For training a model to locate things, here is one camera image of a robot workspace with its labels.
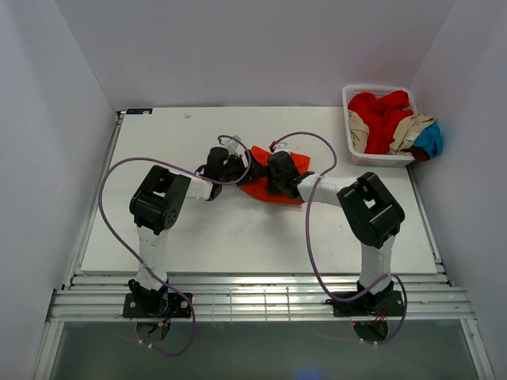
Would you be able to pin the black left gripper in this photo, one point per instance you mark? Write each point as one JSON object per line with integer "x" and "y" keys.
{"x": 256, "y": 171}

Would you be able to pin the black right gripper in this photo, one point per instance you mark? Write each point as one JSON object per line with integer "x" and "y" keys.
{"x": 271, "y": 188}

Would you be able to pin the orange t-shirt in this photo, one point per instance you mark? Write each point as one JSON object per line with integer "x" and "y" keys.
{"x": 259, "y": 189}

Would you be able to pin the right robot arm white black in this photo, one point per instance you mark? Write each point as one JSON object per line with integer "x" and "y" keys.
{"x": 373, "y": 214}

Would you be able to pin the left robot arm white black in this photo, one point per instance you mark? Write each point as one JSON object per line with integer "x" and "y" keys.
{"x": 156, "y": 206}

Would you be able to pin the white plastic laundry basket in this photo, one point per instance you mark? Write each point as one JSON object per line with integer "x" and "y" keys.
{"x": 397, "y": 161}

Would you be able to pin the red t-shirt in basket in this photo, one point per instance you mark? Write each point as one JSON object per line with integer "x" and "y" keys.
{"x": 397, "y": 101}

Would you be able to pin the blue label sticker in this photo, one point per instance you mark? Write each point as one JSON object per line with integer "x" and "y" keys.
{"x": 138, "y": 111}

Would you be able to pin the beige t-shirt in basket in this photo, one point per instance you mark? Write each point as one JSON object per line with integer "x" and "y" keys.
{"x": 408, "y": 130}

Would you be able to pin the dark red t-shirt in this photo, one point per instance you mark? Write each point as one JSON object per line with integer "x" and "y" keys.
{"x": 419, "y": 154}

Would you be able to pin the blue t-shirt in basket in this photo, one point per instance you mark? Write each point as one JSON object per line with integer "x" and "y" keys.
{"x": 430, "y": 141}

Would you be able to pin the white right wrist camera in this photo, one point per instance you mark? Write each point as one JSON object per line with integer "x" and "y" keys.
{"x": 278, "y": 147}

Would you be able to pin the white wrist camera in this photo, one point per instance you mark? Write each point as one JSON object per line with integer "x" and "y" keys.
{"x": 233, "y": 146}
{"x": 278, "y": 147}

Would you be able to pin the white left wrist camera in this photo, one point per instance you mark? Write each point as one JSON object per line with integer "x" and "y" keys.
{"x": 233, "y": 146}

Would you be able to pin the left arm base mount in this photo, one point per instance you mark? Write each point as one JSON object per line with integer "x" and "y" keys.
{"x": 176, "y": 305}

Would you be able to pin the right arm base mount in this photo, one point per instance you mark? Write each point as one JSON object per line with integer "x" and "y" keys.
{"x": 389, "y": 304}

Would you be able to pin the aluminium frame rail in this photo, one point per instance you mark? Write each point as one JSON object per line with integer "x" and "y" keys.
{"x": 231, "y": 298}

